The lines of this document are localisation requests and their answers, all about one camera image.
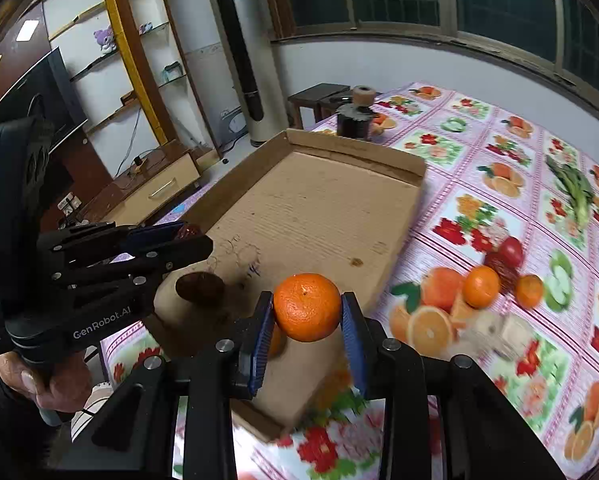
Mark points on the wooden spool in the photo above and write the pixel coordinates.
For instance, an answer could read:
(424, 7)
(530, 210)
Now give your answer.
(363, 96)

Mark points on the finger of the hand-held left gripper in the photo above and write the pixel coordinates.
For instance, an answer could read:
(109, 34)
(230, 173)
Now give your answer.
(184, 255)
(154, 234)

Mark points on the wooden television cabinet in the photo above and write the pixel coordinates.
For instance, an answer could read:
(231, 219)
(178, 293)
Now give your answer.
(154, 185)

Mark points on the dark wooden stool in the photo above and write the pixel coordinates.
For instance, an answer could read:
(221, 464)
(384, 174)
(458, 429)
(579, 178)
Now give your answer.
(312, 92)
(334, 107)

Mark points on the wooden display shelf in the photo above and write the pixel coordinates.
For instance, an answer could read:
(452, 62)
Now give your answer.
(114, 10)

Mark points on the green leafy vegetable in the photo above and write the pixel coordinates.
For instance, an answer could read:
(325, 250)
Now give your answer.
(574, 190)

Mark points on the flat screen television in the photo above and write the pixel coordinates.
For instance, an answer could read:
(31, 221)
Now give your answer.
(34, 95)

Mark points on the white corn cob piece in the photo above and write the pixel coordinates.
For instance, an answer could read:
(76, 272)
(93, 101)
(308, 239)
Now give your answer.
(482, 334)
(518, 332)

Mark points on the orange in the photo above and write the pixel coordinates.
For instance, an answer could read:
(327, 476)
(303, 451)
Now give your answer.
(482, 286)
(307, 306)
(529, 291)

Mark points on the small glass tank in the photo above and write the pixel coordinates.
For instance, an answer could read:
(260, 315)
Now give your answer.
(173, 72)

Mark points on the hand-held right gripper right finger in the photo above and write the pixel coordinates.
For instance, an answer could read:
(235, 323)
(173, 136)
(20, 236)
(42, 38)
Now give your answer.
(354, 347)

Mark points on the red date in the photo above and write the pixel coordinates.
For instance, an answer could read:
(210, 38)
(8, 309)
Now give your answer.
(199, 287)
(189, 232)
(498, 269)

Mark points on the purple plush toy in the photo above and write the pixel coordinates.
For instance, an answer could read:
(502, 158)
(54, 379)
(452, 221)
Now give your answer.
(105, 40)

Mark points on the tower air conditioner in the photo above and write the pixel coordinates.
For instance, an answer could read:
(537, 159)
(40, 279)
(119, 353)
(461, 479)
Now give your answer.
(244, 50)

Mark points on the fruit print tablecloth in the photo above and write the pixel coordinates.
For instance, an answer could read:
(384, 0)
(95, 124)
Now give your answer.
(479, 200)

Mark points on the white power strip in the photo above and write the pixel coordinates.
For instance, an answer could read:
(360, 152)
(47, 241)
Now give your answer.
(69, 203)

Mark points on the black cylinder container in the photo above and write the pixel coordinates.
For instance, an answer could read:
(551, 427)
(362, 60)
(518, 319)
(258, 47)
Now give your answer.
(354, 125)

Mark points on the cardboard box tray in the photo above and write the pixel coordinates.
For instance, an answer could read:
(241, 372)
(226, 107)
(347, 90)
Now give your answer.
(304, 210)

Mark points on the red tomato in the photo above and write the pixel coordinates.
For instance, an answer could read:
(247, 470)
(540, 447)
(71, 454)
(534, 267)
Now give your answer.
(511, 251)

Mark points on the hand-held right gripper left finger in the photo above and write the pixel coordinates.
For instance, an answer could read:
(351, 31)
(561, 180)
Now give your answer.
(257, 350)

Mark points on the person's left hand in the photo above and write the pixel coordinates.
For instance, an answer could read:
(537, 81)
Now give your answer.
(54, 387)

